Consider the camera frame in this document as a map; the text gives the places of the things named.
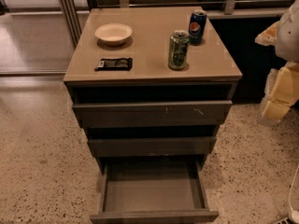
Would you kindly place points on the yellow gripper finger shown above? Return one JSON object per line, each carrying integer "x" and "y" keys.
{"x": 273, "y": 111}

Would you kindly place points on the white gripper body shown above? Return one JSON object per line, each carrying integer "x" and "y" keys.
{"x": 289, "y": 37}

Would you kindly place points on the green soda can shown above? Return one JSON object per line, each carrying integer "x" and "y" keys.
{"x": 178, "y": 48}

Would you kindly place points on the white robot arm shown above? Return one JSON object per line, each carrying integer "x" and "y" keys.
{"x": 284, "y": 36}

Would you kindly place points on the top grey drawer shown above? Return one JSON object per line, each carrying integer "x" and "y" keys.
{"x": 152, "y": 114}

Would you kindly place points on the grey drawer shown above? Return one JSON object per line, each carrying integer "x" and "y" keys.
{"x": 152, "y": 114}
{"x": 152, "y": 146}
{"x": 153, "y": 192}

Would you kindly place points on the middle grey drawer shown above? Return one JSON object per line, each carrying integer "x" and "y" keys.
{"x": 152, "y": 146}

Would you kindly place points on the blue Pepsi can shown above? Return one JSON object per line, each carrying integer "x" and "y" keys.
{"x": 197, "y": 26}

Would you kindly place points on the grey drawer cabinet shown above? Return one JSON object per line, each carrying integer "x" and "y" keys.
{"x": 210, "y": 74}

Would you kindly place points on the bottom grey drawer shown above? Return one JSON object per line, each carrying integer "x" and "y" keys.
{"x": 153, "y": 192}

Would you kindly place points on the black snack packet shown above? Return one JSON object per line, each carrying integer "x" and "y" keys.
{"x": 115, "y": 64}

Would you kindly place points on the white paper bowl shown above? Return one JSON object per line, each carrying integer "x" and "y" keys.
{"x": 113, "y": 34}

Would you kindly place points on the metal railing frame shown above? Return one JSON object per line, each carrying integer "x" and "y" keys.
{"x": 239, "y": 20}

